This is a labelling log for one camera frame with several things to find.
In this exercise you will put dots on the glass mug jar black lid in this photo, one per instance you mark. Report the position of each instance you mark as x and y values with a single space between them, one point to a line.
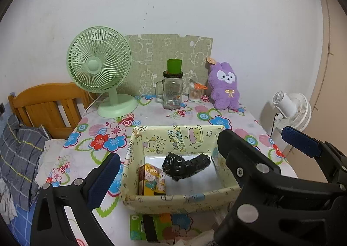
172 91

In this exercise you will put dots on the blue bed sheet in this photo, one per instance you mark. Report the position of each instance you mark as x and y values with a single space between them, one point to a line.
19 231

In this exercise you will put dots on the black plastic bag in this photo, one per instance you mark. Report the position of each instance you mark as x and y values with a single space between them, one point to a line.
187 166

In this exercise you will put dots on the grey plaid pillow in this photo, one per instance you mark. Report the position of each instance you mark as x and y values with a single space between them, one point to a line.
19 159

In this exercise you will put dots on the floral tablecloth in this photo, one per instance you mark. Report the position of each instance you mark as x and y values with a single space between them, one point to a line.
151 118

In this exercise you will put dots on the white standing fan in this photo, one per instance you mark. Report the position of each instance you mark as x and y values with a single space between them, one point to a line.
295 110

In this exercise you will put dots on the green orange tissue pack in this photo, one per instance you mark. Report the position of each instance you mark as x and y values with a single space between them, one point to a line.
137 227

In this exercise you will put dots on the green desk fan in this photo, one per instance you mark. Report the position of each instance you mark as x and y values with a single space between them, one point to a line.
93 65

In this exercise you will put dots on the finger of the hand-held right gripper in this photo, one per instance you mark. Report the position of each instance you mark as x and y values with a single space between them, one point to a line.
244 159
301 141

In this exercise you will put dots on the green printed cardboard panel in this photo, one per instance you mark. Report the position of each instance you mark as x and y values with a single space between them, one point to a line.
162 48

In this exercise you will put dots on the purple rabbit plush toy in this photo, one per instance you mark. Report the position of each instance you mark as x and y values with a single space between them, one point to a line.
225 91

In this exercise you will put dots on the white quilt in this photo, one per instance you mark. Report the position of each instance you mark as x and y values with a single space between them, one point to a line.
51 151

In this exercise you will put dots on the white crumpled cloth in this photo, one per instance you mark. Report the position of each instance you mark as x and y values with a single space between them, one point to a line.
6 202

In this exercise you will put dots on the wooden bed headboard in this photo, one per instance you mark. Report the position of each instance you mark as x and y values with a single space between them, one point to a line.
46 105

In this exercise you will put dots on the small yellow cartoon carton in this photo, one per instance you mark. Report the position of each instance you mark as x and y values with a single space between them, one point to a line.
151 181

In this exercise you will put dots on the green plastic cup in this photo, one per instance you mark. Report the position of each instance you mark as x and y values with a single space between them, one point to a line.
174 65

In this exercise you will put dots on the yellow printed fabric storage box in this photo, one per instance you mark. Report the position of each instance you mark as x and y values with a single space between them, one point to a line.
176 202

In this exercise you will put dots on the cotton swab jar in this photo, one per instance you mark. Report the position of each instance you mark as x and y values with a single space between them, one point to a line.
195 94

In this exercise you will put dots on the wall socket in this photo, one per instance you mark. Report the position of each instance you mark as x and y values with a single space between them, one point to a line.
2 109

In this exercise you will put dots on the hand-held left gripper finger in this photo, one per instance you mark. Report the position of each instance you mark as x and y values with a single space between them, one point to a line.
104 181

